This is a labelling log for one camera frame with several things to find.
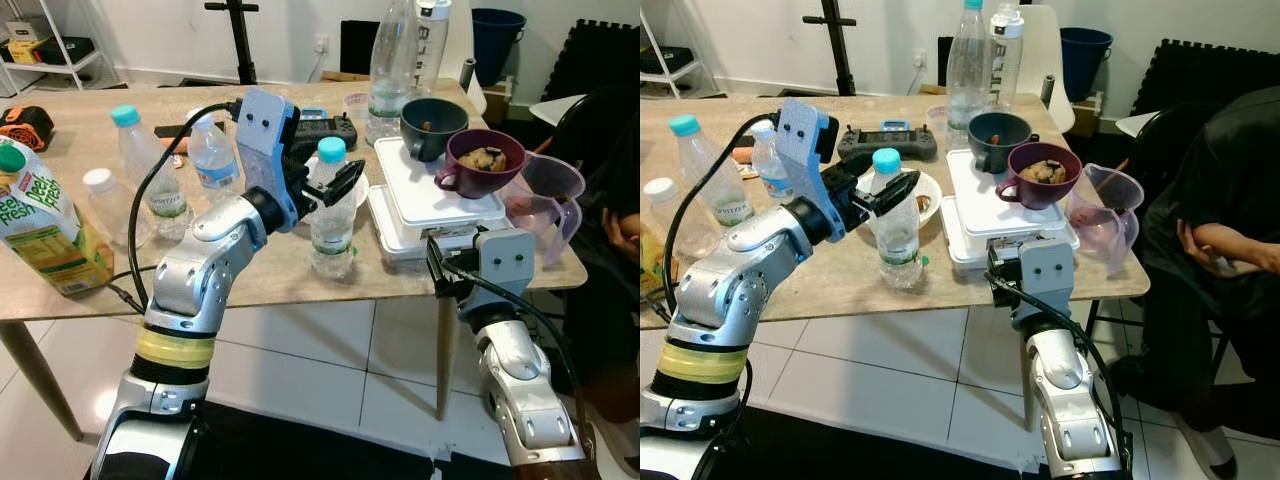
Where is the clear bottle teal cap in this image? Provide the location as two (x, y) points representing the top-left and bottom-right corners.
(668, 113), (758, 233)
(110, 103), (193, 241)
(868, 147), (928, 291)
(306, 136), (361, 283)

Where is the black handheld controller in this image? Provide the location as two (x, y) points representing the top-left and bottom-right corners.
(837, 119), (939, 163)
(288, 106), (359, 159)

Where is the white food container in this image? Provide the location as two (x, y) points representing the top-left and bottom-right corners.
(364, 185), (501, 269)
(373, 135), (508, 229)
(938, 195), (1083, 273)
(944, 148), (1073, 239)

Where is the light wooden table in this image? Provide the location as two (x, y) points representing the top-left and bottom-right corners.
(0, 80), (591, 443)
(640, 93), (1153, 433)

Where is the clear bottle white cap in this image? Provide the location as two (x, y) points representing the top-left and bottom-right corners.
(187, 108), (243, 206)
(643, 177), (701, 253)
(750, 120), (793, 206)
(83, 168), (153, 251)

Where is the tall clear plastic bottle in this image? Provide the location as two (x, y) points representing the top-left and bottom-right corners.
(366, 0), (423, 148)
(943, 0), (993, 153)

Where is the clear purple measuring jug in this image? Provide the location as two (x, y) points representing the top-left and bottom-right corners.
(1063, 163), (1147, 278)
(498, 152), (587, 268)

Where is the black stand pole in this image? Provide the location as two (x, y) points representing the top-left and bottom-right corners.
(205, 0), (263, 88)
(805, 0), (863, 98)

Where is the tall printed white-cap bottle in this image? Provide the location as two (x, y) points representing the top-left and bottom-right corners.
(985, 3), (1028, 113)
(413, 0), (453, 103)

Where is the white chair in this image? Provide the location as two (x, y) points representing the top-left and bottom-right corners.
(440, 0), (488, 116)
(1020, 5), (1078, 134)

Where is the person in dark clothes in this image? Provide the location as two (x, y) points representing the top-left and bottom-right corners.
(1105, 85), (1280, 480)
(553, 85), (641, 476)

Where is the dark blue bucket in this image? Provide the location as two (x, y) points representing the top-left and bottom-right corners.
(1060, 27), (1115, 102)
(472, 8), (528, 88)

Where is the small white table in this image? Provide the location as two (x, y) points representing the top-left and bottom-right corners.
(527, 93), (586, 127)
(1114, 110), (1161, 139)

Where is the white shelf rack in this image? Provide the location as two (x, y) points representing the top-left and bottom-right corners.
(640, 10), (718, 101)
(0, 0), (123, 96)

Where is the green yellow juice carton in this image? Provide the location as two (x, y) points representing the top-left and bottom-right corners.
(0, 138), (116, 298)
(640, 225), (669, 298)

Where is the black bag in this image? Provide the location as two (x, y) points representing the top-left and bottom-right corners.
(640, 45), (696, 76)
(28, 37), (96, 67)

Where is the black foam mat stack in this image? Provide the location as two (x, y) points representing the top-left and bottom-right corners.
(540, 18), (641, 103)
(1130, 38), (1280, 119)

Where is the orange black tool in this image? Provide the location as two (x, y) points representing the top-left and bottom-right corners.
(0, 105), (56, 153)

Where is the white slipper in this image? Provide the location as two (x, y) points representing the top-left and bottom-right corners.
(1203, 425), (1241, 480)

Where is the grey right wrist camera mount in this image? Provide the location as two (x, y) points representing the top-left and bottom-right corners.
(1013, 237), (1077, 331)
(474, 228), (539, 308)

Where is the black handled bowl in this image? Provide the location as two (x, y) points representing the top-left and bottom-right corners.
(399, 97), (470, 164)
(966, 111), (1041, 177)

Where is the maroon handled bowl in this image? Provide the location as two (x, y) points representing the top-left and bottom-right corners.
(434, 128), (528, 200)
(994, 141), (1084, 212)

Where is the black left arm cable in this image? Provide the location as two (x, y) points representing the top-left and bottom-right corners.
(105, 100), (246, 313)
(660, 108), (796, 321)

